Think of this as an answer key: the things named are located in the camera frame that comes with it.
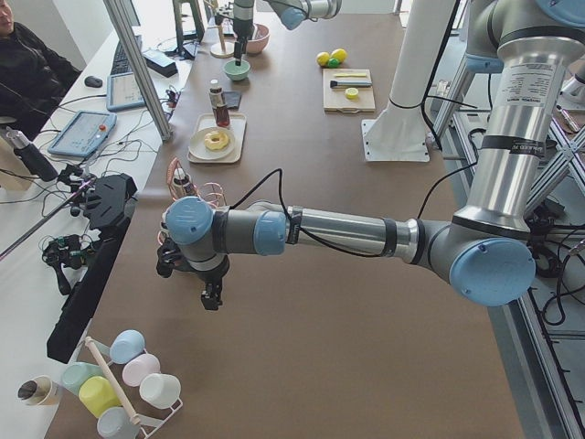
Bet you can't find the green lime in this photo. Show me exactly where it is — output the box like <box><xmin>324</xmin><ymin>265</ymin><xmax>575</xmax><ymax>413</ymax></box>
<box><xmin>327</xmin><ymin>58</ymin><xmax>340</xmax><ymax>69</ymax></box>

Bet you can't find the black handled knife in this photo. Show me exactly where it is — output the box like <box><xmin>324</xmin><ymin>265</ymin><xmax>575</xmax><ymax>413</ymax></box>
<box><xmin>329</xmin><ymin>80</ymin><xmax>372</xmax><ymax>89</ymax></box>

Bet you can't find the beige serving tray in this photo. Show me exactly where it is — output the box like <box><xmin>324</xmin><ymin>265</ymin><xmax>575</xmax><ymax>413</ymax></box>
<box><xmin>187</xmin><ymin>112</ymin><xmax>247</xmax><ymax>164</ymax></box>

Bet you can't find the yellow glazed donut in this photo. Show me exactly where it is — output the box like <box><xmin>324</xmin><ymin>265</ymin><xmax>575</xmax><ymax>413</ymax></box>
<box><xmin>204</xmin><ymin>130</ymin><xmax>229</xmax><ymax>151</ymax></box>

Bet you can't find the yellow cup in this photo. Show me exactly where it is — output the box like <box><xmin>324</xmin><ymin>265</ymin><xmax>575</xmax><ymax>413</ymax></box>
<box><xmin>79</xmin><ymin>376</ymin><xmax>122</xmax><ymax>418</ymax></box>

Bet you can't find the white round plate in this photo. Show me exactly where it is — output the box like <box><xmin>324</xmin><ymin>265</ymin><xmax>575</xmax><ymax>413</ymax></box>
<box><xmin>189</xmin><ymin>126</ymin><xmax>236</xmax><ymax>161</ymax></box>

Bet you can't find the mint green cup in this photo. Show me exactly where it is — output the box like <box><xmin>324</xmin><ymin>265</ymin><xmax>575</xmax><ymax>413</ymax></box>
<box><xmin>60</xmin><ymin>361</ymin><xmax>102</xmax><ymax>396</ymax></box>

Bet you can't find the yellow lemon left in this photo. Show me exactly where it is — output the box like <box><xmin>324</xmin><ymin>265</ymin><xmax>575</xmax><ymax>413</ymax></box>
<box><xmin>316</xmin><ymin>51</ymin><xmax>331</xmax><ymax>67</ymax></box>

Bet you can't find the green bowl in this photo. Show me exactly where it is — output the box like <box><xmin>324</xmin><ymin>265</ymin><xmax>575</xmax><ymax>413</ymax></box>
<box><xmin>223</xmin><ymin>59</ymin><xmax>250</xmax><ymax>81</ymax></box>

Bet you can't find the black handheld gripper controller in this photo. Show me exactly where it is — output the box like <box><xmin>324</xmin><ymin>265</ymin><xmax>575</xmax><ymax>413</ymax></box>
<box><xmin>42</xmin><ymin>234</ymin><xmax>100</xmax><ymax>295</ymax></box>

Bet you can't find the wooden stand with round base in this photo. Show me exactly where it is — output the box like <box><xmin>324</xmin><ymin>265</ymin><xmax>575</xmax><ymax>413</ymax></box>
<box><xmin>204</xmin><ymin>1</ymin><xmax>235</xmax><ymax>59</ymax></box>

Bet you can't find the black keyboard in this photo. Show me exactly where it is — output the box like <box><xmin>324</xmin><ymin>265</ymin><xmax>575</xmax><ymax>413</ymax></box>
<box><xmin>110</xmin><ymin>42</ymin><xmax>132</xmax><ymax>75</ymax></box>

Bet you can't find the aluminium frame post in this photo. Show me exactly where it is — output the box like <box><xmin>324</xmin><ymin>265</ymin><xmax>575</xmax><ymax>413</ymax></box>
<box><xmin>103</xmin><ymin>0</ymin><xmax>173</xmax><ymax>142</ymax></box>

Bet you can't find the half lemon slice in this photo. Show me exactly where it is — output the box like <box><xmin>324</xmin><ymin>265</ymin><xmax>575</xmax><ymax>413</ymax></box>
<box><xmin>345</xmin><ymin>87</ymin><xmax>359</xmax><ymax>101</ymax></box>

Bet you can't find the wooden cutting board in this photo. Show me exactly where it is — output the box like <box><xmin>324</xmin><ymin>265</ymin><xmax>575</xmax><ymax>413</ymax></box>
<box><xmin>323</xmin><ymin>69</ymin><xmax>376</xmax><ymax>112</ymax></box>

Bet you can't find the white wire cup rack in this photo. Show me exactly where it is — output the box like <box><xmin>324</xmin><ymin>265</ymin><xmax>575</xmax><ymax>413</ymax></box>
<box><xmin>83</xmin><ymin>337</ymin><xmax>184</xmax><ymax>438</ymax></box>

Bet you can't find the light blue cup top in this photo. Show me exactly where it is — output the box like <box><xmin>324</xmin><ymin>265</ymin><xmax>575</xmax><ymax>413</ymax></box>
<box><xmin>110</xmin><ymin>329</ymin><xmax>145</xmax><ymax>364</ymax></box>

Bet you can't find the tea bottle back rack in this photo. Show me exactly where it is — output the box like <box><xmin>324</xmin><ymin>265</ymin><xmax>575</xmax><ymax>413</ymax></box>
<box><xmin>174</xmin><ymin>168</ymin><xmax>194</xmax><ymax>198</ymax></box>

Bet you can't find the pink bowl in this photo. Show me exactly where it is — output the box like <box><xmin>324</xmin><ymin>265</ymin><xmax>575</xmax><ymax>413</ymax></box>
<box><xmin>240</xmin><ymin>23</ymin><xmax>270</xmax><ymax>55</ymax></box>

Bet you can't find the person in black jacket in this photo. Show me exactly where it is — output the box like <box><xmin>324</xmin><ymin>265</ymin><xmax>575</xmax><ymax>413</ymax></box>
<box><xmin>1</xmin><ymin>1</ymin><xmax>81</xmax><ymax>139</ymax></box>

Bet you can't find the yellow lemon right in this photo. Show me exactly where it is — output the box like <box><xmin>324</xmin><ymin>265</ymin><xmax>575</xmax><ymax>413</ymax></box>
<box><xmin>331</xmin><ymin>48</ymin><xmax>347</xmax><ymax>63</ymax></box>

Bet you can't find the copper wire bottle rack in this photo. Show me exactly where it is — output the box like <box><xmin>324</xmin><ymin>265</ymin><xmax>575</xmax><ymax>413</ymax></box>
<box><xmin>157</xmin><ymin>157</ymin><xmax>225</xmax><ymax>248</ymax></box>

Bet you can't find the blue teach pendant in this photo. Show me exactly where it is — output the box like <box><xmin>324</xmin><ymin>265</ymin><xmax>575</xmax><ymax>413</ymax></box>
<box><xmin>48</xmin><ymin>111</ymin><xmax>117</xmax><ymax>158</ymax></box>
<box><xmin>106</xmin><ymin>72</ymin><xmax>145</xmax><ymax>112</ymax></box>

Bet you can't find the white cup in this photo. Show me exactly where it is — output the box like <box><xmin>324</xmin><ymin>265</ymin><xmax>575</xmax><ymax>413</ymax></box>
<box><xmin>139</xmin><ymin>373</ymin><xmax>181</xmax><ymax>409</ymax></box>

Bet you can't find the grey blue cup bottom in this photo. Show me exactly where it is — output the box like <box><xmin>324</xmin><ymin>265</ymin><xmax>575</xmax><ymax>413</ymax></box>
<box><xmin>97</xmin><ymin>407</ymin><xmax>140</xmax><ymax>439</ymax></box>

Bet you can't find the black computer mouse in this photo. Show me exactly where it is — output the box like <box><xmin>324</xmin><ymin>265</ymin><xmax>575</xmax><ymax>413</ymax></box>
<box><xmin>84</xmin><ymin>76</ymin><xmax>103</xmax><ymax>89</ymax></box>

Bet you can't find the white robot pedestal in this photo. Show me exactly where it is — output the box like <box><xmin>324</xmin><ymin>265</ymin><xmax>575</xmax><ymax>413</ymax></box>
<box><xmin>362</xmin><ymin>0</ymin><xmax>459</xmax><ymax>163</ymax></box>

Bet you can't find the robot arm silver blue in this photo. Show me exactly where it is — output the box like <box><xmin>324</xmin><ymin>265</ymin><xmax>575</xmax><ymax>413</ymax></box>
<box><xmin>156</xmin><ymin>1</ymin><xmax>584</xmax><ymax>310</ymax></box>
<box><xmin>232</xmin><ymin>0</ymin><xmax>342</xmax><ymax>66</ymax></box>

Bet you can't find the paper cup with metal tool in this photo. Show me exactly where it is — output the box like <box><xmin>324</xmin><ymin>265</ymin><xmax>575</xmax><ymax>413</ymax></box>
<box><xmin>17</xmin><ymin>375</ymin><xmax>62</xmax><ymax>406</ymax></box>

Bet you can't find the black box device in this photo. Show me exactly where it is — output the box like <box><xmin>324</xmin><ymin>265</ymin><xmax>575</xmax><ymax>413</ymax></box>
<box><xmin>142</xmin><ymin>49</ymin><xmax>178</xmax><ymax>78</ymax></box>

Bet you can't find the metal rod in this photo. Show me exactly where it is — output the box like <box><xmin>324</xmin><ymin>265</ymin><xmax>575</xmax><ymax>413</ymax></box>
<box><xmin>1</xmin><ymin>178</ymin><xmax>96</xmax><ymax>260</ymax></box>

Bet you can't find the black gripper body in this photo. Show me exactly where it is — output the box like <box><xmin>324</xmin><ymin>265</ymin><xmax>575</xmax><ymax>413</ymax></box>
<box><xmin>232</xmin><ymin>17</ymin><xmax>254</xmax><ymax>66</ymax></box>
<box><xmin>156</xmin><ymin>238</ymin><xmax>229</xmax><ymax>280</ymax></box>

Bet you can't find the dark grey cloth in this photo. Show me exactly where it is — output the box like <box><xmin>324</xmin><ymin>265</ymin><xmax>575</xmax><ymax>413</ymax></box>
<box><xmin>223</xmin><ymin>91</ymin><xmax>241</xmax><ymax>110</ymax></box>

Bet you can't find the blue teach pendant near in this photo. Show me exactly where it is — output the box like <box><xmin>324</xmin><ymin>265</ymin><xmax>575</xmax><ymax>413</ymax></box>
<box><xmin>48</xmin><ymin>111</ymin><xmax>117</xmax><ymax>158</ymax></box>

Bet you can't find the yellow peeler tool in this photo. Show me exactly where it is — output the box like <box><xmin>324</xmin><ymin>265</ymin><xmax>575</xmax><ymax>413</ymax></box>
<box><xmin>334</xmin><ymin>71</ymin><xmax>367</xmax><ymax>78</ymax></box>

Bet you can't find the pink cup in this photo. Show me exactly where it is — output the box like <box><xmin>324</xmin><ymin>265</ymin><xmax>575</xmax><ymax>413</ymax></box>
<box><xmin>122</xmin><ymin>353</ymin><xmax>161</xmax><ymax>387</ymax></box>

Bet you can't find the yellow lemon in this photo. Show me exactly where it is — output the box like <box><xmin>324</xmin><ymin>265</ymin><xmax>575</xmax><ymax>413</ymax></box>
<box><xmin>316</xmin><ymin>51</ymin><xmax>331</xmax><ymax>67</ymax></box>
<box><xmin>331</xmin><ymin>48</ymin><xmax>347</xmax><ymax>63</ymax></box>

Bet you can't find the blue teach pendant far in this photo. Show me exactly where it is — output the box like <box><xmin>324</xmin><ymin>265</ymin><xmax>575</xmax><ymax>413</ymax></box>
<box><xmin>106</xmin><ymin>72</ymin><xmax>145</xmax><ymax>112</ymax></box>

